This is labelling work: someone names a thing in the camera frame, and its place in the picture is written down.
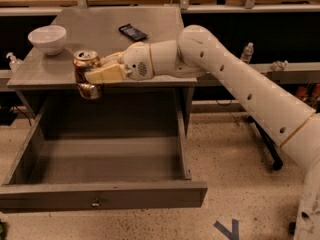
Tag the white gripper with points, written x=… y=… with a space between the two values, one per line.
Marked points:
x=136 y=63

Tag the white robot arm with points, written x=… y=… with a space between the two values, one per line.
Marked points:
x=292 y=125

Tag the grey cabinet with top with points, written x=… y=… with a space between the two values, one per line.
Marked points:
x=46 y=83

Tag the open grey top drawer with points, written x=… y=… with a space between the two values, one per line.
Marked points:
x=125 y=152

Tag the white bowl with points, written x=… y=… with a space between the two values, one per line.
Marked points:
x=49 y=39

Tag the clear pump bottle at left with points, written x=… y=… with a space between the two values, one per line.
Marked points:
x=14 y=62

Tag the clear water bottle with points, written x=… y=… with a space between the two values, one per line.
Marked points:
x=247 y=53

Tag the crumpled clear wrapper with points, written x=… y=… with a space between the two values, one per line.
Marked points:
x=279 y=65

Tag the black chair base legs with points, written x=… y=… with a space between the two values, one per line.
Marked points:
x=277 y=161

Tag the orange bottles under bench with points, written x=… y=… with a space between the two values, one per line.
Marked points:
x=310 y=94

